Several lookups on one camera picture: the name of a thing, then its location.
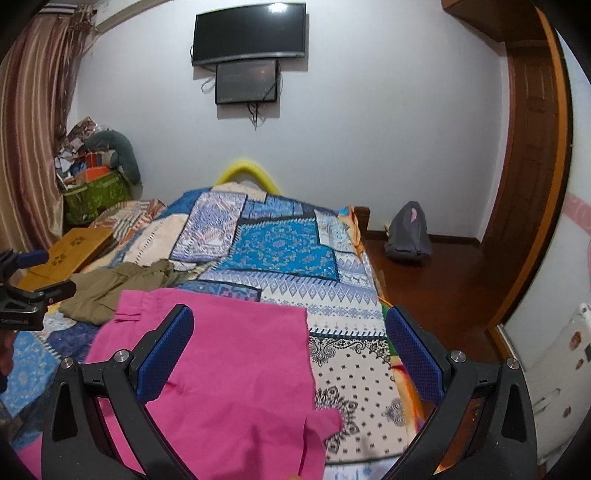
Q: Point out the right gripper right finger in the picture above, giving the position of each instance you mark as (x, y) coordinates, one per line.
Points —
(503, 444)

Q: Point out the left hand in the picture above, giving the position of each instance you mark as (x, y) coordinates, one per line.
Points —
(7, 339)

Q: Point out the wooden door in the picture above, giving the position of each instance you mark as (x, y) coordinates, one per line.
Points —
(537, 155)

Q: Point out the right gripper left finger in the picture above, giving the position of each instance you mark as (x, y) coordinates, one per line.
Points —
(76, 442)

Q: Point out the pink pants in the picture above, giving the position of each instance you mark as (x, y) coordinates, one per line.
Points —
(240, 402)

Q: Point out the striped orange pillow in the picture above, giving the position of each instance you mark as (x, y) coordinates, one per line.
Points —
(128, 217)

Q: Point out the yellow headboard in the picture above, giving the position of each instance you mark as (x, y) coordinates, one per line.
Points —
(245, 167)

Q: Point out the olive green pants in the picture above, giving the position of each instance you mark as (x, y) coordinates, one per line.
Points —
(98, 292)

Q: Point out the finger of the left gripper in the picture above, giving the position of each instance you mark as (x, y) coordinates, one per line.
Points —
(26, 260)
(53, 293)

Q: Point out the wooden lap table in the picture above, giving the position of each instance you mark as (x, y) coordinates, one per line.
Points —
(77, 248)

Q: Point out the striped brown curtain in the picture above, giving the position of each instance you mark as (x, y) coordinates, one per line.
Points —
(38, 77)

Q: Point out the small black wall monitor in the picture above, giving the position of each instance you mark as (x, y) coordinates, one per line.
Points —
(247, 81)

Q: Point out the large black wall television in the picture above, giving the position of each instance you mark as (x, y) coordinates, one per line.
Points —
(275, 30)

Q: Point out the grey bag on floor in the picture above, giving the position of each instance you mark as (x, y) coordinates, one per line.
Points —
(408, 237)

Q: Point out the patchwork blue bedspread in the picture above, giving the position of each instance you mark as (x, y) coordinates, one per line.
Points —
(234, 242)

